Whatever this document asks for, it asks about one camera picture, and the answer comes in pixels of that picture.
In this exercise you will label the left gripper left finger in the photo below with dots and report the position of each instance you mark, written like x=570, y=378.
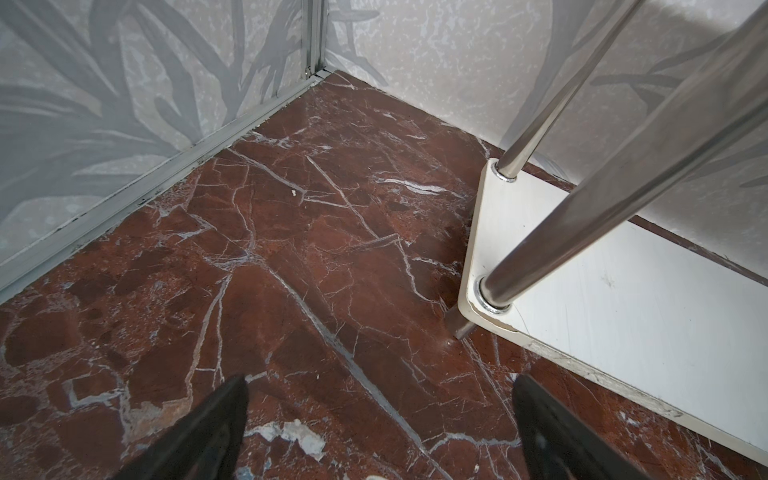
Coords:
x=204, y=444

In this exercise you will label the white two-tier shelf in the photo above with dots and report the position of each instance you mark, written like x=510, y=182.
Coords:
x=569, y=276

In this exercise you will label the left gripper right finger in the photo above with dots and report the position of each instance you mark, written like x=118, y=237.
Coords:
x=558, y=445

